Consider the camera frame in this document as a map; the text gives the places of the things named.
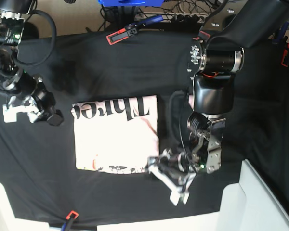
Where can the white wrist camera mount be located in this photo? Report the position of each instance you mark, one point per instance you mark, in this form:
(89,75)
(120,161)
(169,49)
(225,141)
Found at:
(176,197)

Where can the red object at right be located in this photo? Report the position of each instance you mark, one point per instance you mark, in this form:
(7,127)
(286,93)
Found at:
(285,56)

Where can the orange black clamp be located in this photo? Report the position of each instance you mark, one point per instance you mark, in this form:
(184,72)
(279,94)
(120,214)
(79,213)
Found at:
(132,29)

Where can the pink T-shirt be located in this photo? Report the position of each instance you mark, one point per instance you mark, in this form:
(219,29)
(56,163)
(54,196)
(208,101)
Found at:
(116,136)

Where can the blue box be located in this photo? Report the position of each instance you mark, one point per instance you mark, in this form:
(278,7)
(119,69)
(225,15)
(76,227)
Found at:
(109,3)

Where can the metal black gripper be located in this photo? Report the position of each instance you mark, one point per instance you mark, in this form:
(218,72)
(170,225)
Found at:
(38,107)

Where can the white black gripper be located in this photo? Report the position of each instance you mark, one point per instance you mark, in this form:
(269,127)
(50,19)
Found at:
(173,169)

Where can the black table cloth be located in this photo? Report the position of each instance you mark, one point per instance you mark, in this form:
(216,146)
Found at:
(37,161)

